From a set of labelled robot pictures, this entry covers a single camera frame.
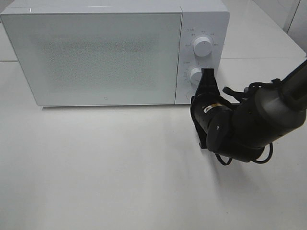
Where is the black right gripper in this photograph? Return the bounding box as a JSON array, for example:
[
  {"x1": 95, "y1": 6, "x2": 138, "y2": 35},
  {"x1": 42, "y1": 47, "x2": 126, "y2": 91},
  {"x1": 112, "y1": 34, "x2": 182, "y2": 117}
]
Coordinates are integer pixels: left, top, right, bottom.
[{"x1": 190, "y1": 68, "x2": 233, "y2": 150}]

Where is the round white door button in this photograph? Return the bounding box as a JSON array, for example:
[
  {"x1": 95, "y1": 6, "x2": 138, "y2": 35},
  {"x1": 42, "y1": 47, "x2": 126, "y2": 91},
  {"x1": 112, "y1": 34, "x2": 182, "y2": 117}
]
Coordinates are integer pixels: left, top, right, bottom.
[{"x1": 186, "y1": 90, "x2": 196, "y2": 102}]

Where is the white microwave door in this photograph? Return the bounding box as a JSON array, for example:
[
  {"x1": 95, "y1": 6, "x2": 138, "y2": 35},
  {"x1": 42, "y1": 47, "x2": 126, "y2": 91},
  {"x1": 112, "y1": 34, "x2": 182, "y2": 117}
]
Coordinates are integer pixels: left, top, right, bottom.
[{"x1": 2, "y1": 13, "x2": 181, "y2": 106}]

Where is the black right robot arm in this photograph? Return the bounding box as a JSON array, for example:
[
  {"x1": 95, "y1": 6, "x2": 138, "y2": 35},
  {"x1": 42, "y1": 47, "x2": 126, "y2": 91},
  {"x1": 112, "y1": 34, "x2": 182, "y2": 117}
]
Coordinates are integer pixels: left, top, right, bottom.
[{"x1": 190, "y1": 62, "x2": 307, "y2": 164}]

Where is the white microwave oven body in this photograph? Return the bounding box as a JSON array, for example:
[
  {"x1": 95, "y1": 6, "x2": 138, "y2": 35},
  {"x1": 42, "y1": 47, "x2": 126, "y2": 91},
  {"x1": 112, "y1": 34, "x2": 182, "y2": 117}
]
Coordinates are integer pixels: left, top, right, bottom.
[{"x1": 0, "y1": 0, "x2": 230, "y2": 106}]

